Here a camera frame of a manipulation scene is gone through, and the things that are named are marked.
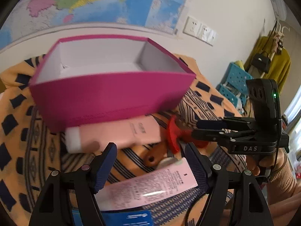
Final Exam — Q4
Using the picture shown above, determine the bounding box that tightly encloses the pink tube white cap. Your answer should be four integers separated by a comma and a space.
65, 115, 165, 153

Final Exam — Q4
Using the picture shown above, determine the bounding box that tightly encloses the colourful wall map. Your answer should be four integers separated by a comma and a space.
1, 0, 186, 48

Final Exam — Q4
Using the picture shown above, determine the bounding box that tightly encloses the black handbag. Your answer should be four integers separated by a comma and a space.
251, 51, 271, 73

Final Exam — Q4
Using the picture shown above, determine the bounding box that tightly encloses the orange patterned cloth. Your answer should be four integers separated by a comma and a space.
1, 54, 246, 225

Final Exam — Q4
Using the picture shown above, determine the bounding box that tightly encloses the right hand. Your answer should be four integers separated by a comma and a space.
246, 148, 287, 176

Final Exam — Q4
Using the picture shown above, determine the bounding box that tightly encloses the mustard yellow garment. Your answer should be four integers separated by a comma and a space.
244, 36, 291, 92

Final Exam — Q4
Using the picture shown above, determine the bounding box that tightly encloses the red T-handle brush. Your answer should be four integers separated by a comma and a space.
166, 115, 209, 154

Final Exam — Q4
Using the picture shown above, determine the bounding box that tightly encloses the brown wooden comb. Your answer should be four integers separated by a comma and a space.
143, 140, 168, 167

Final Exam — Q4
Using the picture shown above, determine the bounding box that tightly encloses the white wall socket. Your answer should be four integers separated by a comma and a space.
183, 16, 201, 38
197, 24, 218, 46

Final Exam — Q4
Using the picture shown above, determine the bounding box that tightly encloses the blue white card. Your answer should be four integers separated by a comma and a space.
71, 208, 155, 226

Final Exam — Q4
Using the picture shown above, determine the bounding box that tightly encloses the pink printed tube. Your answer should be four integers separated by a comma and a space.
95, 158, 198, 211

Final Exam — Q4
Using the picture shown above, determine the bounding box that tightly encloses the magenta cardboard box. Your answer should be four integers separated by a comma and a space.
30, 34, 195, 132

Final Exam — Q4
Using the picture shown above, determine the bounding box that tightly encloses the blue perforated basket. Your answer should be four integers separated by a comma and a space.
217, 62, 253, 108

